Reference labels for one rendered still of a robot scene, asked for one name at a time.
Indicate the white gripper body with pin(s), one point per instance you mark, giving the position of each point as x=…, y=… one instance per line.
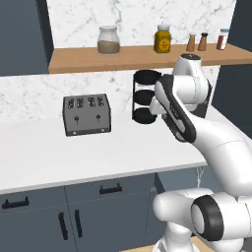
x=156, y=107

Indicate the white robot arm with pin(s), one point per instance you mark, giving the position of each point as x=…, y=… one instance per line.
x=226, y=154

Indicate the silver tongs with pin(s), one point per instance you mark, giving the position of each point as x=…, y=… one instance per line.
x=199, y=175

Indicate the blue-grey wide drawer front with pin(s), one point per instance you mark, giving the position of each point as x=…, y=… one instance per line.
x=138, y=187

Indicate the blue-grey narrow drawer front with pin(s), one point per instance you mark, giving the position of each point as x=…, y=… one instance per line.
x=39, y=198

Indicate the yellow jar with white lid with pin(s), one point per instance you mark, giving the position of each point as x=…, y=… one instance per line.
x=162, y=41

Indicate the grey four-slot toaster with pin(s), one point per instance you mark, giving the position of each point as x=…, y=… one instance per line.
x=87, y=118

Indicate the brown shaker with white cap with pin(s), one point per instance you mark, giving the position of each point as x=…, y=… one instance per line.
x=191, y=43

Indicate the dark blue tall cupboard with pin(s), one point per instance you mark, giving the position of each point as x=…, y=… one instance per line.
x=234, y=95

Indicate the brown shaker with black cap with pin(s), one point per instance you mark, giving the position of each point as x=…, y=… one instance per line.
x=202, y=42

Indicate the glass jar with brown contents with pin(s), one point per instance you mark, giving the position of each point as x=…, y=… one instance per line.
x=108, y=41

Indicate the red spice bottle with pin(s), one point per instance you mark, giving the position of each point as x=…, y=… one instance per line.
x=222, y=41

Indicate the blue-grey wide cupboard door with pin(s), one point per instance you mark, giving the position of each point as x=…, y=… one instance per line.
x=114, y=223

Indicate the blue-grey narrow cupboard door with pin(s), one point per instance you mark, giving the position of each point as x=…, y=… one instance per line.
x=29, y=231

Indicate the wooden wall shelf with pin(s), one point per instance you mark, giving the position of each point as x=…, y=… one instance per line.
x=131, y=59

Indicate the dark blue wall cupboard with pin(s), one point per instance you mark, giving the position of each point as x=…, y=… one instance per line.
x=19, y=36

